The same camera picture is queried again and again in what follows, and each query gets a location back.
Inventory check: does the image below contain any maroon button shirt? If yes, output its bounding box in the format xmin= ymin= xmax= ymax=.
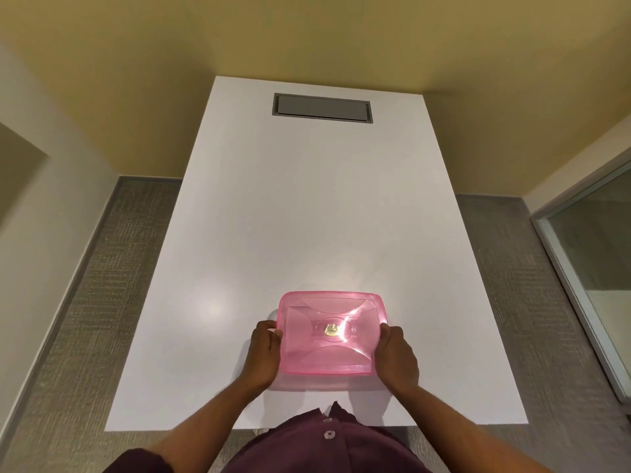
xmin=102 ymin=401 xmax=434 ymax=473

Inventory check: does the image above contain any person's left hand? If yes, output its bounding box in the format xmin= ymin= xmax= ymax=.
xmin=243 ymin=320 xmax=284 ymax=391

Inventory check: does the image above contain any glass door with metal frame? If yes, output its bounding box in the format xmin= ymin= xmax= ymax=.
xmin=531 ymin=147 xmax=631 ymax=404

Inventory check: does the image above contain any grey table cable hatch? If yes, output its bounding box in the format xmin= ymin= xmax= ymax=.
xmin=272 ymin=93 xmax=374 ymax=125

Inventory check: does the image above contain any person's right forearm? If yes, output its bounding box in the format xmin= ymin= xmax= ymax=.
xmin=402 ymin=384 xmax=563 ymax=473

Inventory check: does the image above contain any person's left forearm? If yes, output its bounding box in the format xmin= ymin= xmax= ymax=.
xmin=146 ymin=378 xmax=261 ymax=473

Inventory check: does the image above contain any pink translucent plastic container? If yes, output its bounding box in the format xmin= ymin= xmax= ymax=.
xmin=278 ymin=290 xmax=387 ymax=377

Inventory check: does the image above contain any person's right hand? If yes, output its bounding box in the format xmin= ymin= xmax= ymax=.
xmin=374 ymin=324 xmax=420 ymax=396

